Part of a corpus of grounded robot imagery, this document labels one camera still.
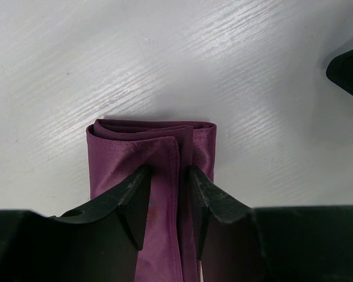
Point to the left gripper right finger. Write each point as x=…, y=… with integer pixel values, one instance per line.
x=207, y=201

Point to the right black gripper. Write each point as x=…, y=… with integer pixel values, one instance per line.
x=340, y=71

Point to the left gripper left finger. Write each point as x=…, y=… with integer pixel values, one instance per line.
x=113, y=221

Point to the purple cloth napkin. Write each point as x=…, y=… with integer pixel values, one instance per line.
x=116, y=148

